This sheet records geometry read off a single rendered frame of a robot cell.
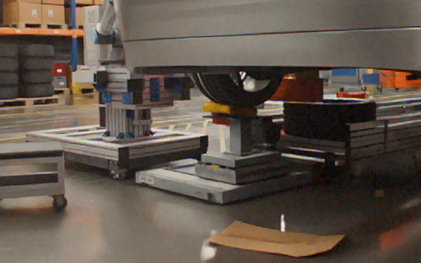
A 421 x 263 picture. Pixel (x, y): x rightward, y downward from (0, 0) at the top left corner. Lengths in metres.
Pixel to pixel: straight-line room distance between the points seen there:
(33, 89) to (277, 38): 9.21
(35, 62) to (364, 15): 9.53
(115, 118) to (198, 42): 2.27
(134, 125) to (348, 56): 2.82
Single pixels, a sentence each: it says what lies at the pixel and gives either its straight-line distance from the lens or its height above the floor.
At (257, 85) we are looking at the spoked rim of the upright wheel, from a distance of 3.75.
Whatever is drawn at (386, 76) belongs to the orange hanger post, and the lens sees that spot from 5.85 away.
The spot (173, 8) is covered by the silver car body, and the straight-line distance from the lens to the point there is 2.46.
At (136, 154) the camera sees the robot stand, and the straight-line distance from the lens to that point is 4.20.
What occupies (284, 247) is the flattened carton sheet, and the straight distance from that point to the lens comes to 2.64.
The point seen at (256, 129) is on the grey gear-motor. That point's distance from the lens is 4.00.
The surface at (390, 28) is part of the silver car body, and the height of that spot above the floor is 0.90.
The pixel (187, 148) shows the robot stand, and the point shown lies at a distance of 4.48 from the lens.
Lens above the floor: 0.82
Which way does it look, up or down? 3 degrees down
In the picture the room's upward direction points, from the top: 1 degrees counter-clockwise
